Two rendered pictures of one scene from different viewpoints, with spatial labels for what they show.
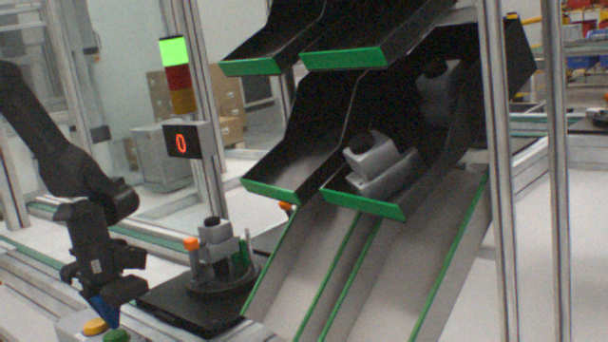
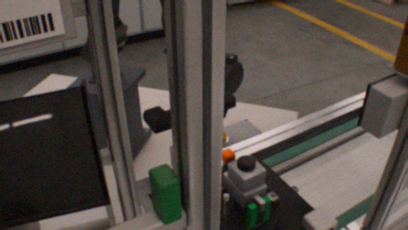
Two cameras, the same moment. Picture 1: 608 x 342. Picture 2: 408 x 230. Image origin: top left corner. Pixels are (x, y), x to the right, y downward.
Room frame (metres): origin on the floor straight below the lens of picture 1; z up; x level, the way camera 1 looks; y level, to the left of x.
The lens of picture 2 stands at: (1.01, -0.27, 1.47)
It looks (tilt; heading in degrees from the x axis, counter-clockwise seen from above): 34 degrees down; 103
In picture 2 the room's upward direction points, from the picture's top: straight up
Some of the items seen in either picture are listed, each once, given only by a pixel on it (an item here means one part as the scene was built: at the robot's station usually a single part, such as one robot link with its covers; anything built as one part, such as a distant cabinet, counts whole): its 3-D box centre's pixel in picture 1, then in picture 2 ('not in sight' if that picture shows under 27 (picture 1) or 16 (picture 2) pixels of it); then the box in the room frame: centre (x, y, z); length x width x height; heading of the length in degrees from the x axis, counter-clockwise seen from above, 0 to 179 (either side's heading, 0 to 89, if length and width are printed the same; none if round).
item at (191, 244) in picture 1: (198, 257); (229, 171); (0.94, 0.20, 1.04); 0.04 x 0.02 x 0.08; 134
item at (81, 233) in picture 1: (85, 218); not in sight; (0.83, 0.33, 1.17); 0.09 x 0.06 x 0.07; 159
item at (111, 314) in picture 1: (115, 312); not in sight; (0.82, 0.32, 1.01); 0.06 x 0.04 x 0.07; 134
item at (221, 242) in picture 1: (219, 235); (248, 180); (0.98, 0.16, 1.06); 0.08 x 0.04 x 0.07; 134
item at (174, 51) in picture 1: (173, 51); not in sight; (1.19, 0.21, 1.38); 0.05 x 0.05 x 0.05
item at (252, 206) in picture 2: (243, 253); (250, 215); (0.99, 0.13, 1.01); 0.01 x 0.01 x 0.05; 44
